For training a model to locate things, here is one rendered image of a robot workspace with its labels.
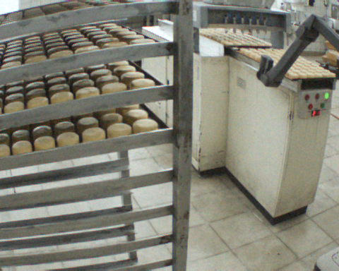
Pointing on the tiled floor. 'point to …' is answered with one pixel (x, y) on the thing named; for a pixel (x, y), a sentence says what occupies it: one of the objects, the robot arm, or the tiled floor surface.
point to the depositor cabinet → (217, 75)
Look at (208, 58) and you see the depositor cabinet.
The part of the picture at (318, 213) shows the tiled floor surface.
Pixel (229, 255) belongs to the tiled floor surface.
